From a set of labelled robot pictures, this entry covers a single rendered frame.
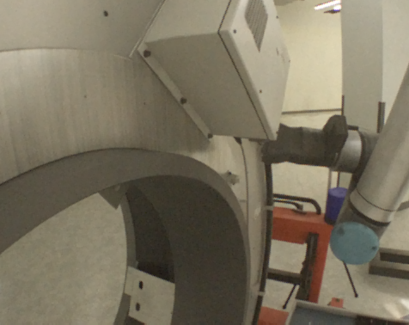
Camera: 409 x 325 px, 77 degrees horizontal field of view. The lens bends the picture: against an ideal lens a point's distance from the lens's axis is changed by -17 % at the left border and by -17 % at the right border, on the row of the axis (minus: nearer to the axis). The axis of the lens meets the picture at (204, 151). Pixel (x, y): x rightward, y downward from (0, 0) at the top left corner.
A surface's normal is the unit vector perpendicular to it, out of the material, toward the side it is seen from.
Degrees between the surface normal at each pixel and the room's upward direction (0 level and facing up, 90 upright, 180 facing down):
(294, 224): 90
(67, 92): 90
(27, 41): 90
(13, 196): 8
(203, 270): 89
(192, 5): 48
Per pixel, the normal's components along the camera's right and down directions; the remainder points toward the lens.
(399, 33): 0.19, 0.26
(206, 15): -0.39, -0.45
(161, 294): -0.47, -0.20
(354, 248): -0.56, 0.33
